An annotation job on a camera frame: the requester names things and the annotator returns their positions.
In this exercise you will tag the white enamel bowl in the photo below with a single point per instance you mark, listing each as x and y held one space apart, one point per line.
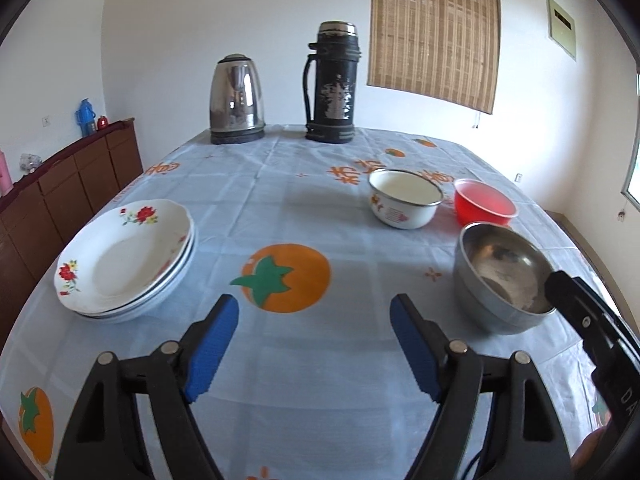
402 195

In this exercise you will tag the crumpled clear plastic bag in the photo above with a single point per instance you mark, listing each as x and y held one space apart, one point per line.
31 162

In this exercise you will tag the pink thermos bottle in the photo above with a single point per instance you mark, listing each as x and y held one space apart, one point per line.
5 175

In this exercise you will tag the brown wooden sideboard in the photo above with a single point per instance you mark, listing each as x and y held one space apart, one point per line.
65 195

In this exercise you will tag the red plastic bowl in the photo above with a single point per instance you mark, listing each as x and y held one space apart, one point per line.
485 205

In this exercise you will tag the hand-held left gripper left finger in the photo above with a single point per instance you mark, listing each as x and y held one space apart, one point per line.
212 345

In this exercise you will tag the pale green wall panel box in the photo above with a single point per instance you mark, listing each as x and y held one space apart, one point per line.
561 25

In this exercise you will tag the small red pot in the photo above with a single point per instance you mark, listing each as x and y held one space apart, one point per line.
102 123

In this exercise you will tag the white plate with red flowers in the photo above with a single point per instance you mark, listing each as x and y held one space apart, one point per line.
120 260

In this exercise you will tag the stainless steel electric kettle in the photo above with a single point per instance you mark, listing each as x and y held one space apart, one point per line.
235 100

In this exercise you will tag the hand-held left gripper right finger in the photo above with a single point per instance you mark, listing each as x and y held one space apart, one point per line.
415 350

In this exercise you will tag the worn black thermos flask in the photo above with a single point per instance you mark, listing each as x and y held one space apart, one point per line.
334 85

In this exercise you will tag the pale blue orange-print tablecloth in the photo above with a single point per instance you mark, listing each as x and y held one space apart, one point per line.
320 200

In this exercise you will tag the green framed window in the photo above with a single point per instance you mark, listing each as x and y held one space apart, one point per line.
634 160

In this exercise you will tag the bamboo roller blind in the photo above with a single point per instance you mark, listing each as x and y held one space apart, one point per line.
435 30

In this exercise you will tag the blue thermos jug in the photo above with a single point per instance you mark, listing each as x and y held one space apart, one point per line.
86 117

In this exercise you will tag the white plate with floral rim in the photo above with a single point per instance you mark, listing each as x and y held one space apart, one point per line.
170 278

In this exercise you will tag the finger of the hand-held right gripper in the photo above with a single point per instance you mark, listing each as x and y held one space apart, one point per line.
580 305

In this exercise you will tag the stainless steel bowl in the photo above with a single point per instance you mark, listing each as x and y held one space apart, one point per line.
500 265

